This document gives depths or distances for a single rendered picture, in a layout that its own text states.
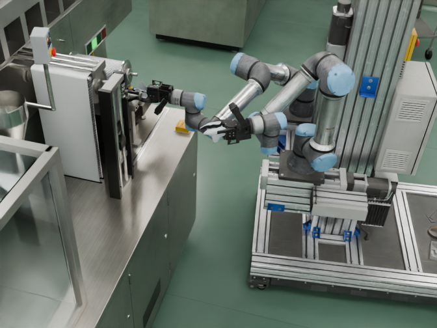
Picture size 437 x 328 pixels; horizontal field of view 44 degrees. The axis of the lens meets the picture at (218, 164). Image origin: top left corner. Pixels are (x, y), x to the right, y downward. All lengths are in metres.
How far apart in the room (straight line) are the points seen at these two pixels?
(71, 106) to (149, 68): 2.90
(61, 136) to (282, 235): 1.45
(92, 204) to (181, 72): 2.86
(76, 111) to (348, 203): 1.34
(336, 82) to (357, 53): 0.34
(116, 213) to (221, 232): 1.27
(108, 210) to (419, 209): 2.04
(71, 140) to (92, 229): 0.40
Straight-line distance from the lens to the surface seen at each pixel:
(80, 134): 2.34
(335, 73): 2.24
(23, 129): 1.91
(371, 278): 3.09
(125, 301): 2.33
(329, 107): 2.34
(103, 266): 2.13
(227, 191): 3.75
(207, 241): 3.41
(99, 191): 2.43
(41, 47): 1.88
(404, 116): 2.70
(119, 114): 2.22
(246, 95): 2.58
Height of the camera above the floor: 2.52
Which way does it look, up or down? 39 degrees down
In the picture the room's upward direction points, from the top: 3 degrees clockwise
